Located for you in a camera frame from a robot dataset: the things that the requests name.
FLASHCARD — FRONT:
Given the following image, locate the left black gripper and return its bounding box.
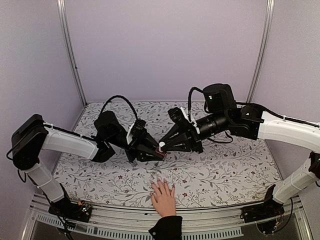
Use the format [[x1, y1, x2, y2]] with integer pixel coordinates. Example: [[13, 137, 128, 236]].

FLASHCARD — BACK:
[[106, 127, 164, 163]]

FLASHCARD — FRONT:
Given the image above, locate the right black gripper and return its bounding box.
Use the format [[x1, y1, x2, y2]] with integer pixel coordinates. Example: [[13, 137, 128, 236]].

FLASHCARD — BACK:
[[158, 111, 229, 154]]

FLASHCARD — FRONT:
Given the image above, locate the red nail polish bottle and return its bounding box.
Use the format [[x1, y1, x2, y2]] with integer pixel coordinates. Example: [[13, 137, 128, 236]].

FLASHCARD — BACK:
[[155, 147, 166, 157]]

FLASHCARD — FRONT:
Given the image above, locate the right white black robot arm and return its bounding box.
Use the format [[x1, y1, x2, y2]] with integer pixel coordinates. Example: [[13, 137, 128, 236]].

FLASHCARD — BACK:
[[158, 83, 320, 218]]

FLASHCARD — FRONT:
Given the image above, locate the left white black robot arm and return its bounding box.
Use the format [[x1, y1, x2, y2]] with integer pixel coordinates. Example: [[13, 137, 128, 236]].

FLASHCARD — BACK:
[[6, 111, 165, 217]]

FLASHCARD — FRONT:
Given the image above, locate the black sleeved forearm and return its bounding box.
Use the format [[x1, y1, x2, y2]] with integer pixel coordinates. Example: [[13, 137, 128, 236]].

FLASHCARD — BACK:
[[148, 215, 183, 240]]

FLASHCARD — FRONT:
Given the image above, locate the person's hand with painted nails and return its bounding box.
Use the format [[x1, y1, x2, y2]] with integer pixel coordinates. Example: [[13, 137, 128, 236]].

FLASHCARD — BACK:
[[150, 179, 177, 218]]

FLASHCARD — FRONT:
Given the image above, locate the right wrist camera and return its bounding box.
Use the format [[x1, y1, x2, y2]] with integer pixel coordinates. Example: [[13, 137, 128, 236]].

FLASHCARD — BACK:
[[168, 107, 197, 130]]

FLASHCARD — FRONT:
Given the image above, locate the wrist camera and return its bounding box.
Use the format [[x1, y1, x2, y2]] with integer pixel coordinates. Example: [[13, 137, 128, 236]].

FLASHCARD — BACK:
[[126, 119, 147, 145], [168, 107, 197, 130]]

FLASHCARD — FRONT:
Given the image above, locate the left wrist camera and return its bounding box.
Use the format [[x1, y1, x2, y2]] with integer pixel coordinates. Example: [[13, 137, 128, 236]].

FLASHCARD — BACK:
[[126, 119, 147, 145]]

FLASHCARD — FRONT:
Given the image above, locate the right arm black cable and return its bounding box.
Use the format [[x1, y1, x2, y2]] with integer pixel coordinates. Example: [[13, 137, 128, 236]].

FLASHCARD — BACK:
[[187, 86, 205, 118]]

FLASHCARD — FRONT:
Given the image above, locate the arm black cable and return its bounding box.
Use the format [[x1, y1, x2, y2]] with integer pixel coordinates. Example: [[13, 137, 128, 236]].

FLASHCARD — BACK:
[[187, 86, 205, 118], [101, 94, 138, 121]]

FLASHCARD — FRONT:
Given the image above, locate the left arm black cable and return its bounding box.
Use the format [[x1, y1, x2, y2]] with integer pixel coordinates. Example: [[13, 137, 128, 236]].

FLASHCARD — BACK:
[[101, 94, 138, 121]]

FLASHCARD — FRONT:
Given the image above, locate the front aluminium rail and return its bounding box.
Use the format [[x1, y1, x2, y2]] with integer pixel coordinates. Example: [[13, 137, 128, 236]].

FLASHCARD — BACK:
[[22, 193, 313, 240]]

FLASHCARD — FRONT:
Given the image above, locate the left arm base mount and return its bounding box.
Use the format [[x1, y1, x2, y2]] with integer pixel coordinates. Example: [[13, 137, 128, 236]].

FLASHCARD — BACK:
[[48, 198, 93, 223]]

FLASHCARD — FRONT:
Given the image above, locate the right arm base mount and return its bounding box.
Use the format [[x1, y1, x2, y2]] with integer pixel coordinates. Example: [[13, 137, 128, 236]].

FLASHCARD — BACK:
[[240, 193, 285, 235]]

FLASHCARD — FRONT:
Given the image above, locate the right aluminium frame post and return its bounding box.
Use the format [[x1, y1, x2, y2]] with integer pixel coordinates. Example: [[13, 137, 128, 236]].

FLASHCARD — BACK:
[[246, 0, 275, 103]]

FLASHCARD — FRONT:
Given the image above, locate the aluminium frame post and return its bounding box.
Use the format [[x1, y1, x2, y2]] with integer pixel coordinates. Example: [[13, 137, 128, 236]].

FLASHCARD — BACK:
[[246, 0, 275, 103], [56, 0, 88, 107]]

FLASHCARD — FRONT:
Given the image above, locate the left aluminium frame post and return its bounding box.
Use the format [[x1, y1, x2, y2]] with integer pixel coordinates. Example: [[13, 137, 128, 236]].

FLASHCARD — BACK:
[[56, 0, 88, 107]]

